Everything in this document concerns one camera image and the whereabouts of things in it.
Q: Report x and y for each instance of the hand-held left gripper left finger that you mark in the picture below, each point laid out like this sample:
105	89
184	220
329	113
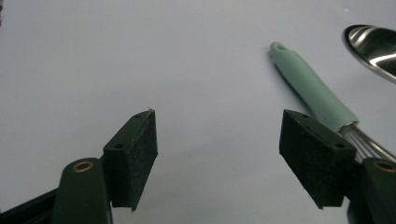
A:
130	161

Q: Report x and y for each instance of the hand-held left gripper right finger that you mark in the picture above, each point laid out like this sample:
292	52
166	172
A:
317	155

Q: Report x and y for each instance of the stainless steel spoon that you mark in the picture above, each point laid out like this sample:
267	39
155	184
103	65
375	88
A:
373	49

